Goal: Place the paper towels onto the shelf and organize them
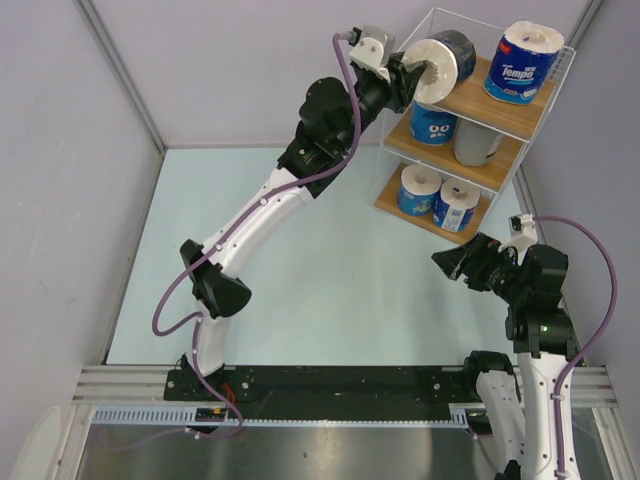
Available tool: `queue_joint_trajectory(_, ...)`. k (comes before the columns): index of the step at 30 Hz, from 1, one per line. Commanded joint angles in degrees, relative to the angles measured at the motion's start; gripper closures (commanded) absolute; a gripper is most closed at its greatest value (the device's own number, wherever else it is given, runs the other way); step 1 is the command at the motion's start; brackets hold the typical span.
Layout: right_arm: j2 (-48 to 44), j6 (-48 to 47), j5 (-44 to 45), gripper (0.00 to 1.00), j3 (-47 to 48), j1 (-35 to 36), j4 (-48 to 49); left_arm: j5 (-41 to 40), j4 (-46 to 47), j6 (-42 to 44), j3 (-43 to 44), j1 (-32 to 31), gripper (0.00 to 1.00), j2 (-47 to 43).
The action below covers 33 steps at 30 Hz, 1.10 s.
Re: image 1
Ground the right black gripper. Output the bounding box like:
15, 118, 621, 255
431, 230, 527, 303

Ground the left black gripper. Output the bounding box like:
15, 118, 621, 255
333, 51, 425, 153

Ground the black paper roll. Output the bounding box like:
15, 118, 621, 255
405, 30, 477, 105

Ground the blue monster paper roll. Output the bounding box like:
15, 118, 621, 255
410, 102, 457, 146

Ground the grey paper roll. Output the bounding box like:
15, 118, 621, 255
453, 119, 504, 167

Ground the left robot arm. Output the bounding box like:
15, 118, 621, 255
180, 53, 426, 400

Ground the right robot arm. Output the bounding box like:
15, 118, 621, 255
431, 233, 580, 479

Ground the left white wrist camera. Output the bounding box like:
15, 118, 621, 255
345, 25, 395, 83

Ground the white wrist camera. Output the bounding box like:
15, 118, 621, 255
499, 214, 538, 263
345, 25, 395, 83

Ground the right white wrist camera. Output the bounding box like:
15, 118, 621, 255
499, 214, 538, 263

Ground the white wire wooden shelf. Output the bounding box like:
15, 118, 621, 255
369, 6, 577, 249

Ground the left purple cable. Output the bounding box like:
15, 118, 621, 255
94, 30, 364, 451

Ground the purple cable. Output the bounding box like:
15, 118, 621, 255
532, 214, 619, 480
94, 30, 364, 451

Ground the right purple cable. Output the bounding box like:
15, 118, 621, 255
532, 214, 619, 480

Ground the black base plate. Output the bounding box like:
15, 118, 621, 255
163, 363, 501, 435

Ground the white slotted cable duct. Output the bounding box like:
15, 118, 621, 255
92, 405, 489, 429

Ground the aluminium rail frame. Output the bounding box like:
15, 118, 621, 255
72, 365, 618, 408

